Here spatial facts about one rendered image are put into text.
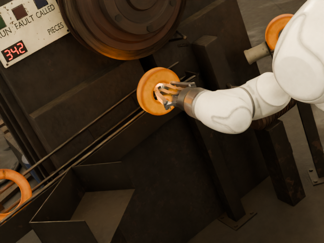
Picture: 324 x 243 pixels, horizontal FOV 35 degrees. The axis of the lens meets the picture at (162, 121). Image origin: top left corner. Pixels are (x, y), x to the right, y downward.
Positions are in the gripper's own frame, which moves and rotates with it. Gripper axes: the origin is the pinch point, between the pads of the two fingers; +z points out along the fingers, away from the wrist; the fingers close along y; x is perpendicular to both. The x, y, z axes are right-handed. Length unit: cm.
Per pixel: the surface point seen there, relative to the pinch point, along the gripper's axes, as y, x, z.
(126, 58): 1.7, 6.4, 18.8
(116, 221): -35.5, -23.9, -12.9
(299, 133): 80, -86, 34
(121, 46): 1.2, 11.8, 17.3
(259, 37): 164, -92, 151
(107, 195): -31.1, -23.6, 1.1
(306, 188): 50, -85, 2
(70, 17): -10.3, 28.2, 19.9
